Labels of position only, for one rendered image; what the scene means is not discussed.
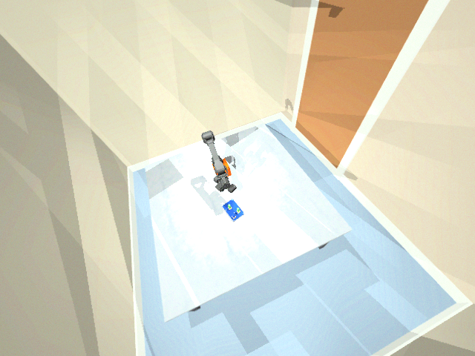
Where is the blue circuit board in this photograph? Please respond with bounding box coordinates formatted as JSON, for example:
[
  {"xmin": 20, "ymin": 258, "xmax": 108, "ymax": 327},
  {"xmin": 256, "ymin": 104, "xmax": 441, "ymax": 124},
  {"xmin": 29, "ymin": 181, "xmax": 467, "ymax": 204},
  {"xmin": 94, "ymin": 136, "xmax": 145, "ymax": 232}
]
[{"xmin": 222, "ymin": 199, "xmax": 244, "ymax": 221}]

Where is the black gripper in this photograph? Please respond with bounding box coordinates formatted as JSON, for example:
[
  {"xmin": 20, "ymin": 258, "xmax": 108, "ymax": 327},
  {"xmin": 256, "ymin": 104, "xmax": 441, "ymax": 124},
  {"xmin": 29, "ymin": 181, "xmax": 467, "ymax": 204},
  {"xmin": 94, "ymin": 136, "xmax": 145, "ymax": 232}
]
[{"xmin": 213, "ymin": 175, "xmax": 237, "ymax": 193}]

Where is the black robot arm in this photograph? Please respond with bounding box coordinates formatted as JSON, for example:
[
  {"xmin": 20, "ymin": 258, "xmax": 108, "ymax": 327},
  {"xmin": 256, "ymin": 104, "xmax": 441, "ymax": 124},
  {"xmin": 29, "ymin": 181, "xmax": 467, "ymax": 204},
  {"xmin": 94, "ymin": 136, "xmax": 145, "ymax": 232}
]
[{"xmin": 201, "ymin": 131, "xmax": 231, "ymax": 192}]

